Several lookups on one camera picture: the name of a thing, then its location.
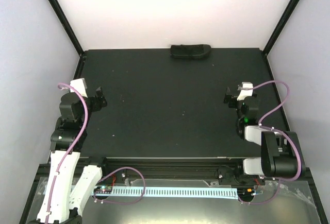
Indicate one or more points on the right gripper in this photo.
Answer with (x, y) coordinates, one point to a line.
(228, 95)

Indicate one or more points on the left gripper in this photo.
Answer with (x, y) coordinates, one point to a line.
(97, 105)

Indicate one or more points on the black sneaker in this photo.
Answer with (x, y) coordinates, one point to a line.
(200, 51)

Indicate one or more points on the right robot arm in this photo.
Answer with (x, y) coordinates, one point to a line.
(280, 153)

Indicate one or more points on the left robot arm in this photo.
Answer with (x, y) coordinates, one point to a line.
(64, 203)

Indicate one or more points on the left controller board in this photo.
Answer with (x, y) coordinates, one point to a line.
(103, 189)

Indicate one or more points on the controller board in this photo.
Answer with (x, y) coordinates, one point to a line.
(250, 192)
(103, 189)

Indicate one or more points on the right controller board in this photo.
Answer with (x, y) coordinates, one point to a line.
(250, 192)

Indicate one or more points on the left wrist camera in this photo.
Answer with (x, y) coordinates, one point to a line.
(80, 86)

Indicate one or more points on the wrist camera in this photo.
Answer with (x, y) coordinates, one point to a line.
(245, 90)
(80, 86)

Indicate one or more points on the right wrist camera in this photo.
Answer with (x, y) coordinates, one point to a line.
(245, 90)

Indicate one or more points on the black aluminium rail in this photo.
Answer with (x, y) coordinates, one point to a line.
(223, 171)

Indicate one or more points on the white slotted cable duct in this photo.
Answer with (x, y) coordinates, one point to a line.
(170, 192)

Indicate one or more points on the left frame post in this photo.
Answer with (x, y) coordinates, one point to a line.
(66, 25)

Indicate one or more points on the frame post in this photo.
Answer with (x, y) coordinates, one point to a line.
(66, 25)
(288, 11)

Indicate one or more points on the right frame post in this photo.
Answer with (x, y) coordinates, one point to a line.
(288, 11)

